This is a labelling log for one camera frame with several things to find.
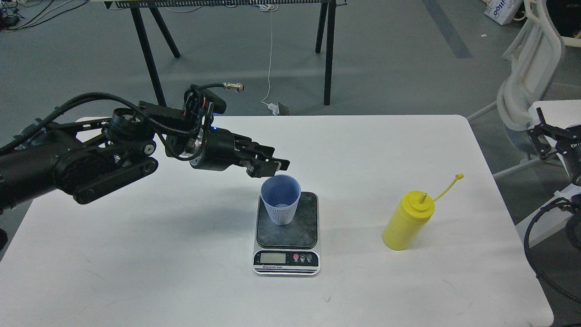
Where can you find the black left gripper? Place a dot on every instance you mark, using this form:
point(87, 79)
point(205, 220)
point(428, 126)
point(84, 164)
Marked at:
point(223, 149)

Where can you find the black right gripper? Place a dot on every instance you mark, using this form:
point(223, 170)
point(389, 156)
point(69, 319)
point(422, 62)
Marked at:
point(568, 145)

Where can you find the blue plastic cup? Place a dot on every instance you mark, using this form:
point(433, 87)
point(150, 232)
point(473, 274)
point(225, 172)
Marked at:
point(280, 195)

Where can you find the yellow squeeze bottle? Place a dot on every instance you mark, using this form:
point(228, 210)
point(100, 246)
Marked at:
point(412, 213)

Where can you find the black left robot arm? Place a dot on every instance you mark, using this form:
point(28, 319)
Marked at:
point(97, 143)

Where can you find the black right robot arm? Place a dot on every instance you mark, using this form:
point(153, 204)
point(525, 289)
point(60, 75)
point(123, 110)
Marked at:
point(562, 212)

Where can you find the digital kitchen scale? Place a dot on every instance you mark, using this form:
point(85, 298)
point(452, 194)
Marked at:
point(291, 250)

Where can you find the white power adapter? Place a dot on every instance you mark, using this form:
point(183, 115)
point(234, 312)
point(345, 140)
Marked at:
point(278, 109)

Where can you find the white office chair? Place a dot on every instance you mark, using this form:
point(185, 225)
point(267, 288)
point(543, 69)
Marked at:
point(534, 55)

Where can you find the white cardboard box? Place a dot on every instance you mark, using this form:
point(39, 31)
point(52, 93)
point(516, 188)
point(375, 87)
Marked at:
point(502, 11)

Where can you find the black trestle table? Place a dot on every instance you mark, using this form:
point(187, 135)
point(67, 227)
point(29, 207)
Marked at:
point(204, 39)

